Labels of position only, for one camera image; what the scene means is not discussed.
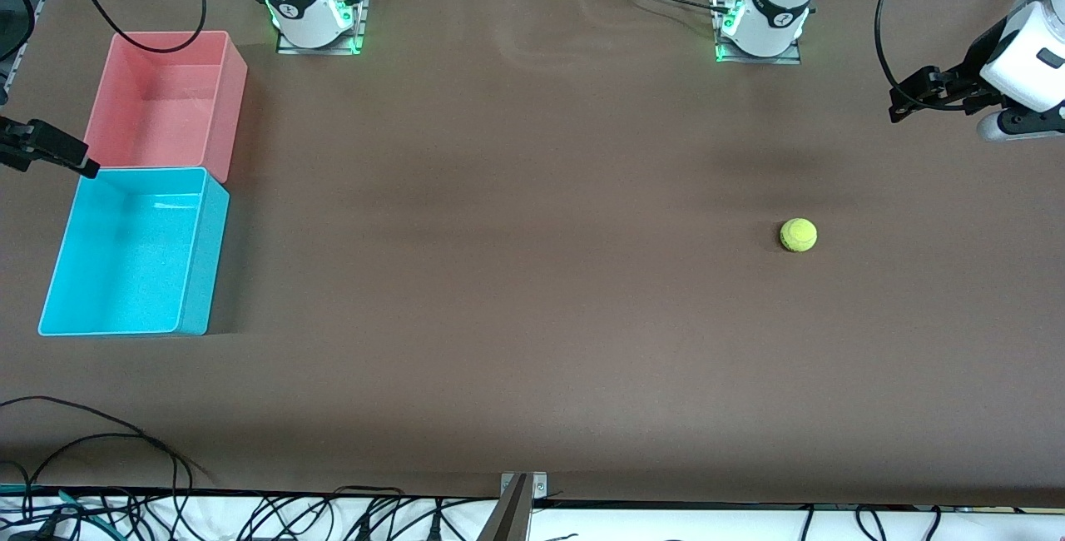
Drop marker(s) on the grey metal post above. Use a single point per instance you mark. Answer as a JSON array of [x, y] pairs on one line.
[[509, 520]]

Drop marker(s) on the pink plastic bin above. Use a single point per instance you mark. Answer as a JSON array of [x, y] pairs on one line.
[[158, 108]]

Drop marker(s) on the brown table cover sheet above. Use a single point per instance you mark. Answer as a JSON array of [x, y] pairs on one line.
[[532, 316]]

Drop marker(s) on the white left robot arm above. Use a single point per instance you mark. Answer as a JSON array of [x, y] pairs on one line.
[[774, 8]]

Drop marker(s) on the blue plastic bin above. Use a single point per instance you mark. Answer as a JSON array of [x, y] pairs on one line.
[[125, 275]]

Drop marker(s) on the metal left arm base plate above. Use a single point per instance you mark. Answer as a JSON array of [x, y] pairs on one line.
[[792, 57]]

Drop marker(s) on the yellow-green tennis ball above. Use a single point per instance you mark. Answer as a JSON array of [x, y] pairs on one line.
[[799, 235]]

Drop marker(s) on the metal bracket plate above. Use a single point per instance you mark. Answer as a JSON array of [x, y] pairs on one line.
[[539, 484]]

